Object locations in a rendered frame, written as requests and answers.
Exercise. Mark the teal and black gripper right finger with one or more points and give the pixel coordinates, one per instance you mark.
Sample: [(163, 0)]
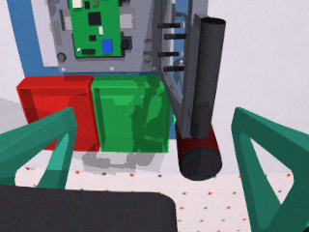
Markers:
[(289, 146)]

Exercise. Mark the red square tray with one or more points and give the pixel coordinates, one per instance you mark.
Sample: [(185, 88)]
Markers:
[(40, 96)]

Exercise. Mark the green circuit board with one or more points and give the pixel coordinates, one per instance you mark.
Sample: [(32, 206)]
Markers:
[(96, 27)]

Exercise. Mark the green bin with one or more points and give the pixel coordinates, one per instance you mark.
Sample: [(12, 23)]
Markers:
[(131, 113)]

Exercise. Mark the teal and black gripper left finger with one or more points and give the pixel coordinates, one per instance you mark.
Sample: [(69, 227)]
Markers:
[(20, 145)]

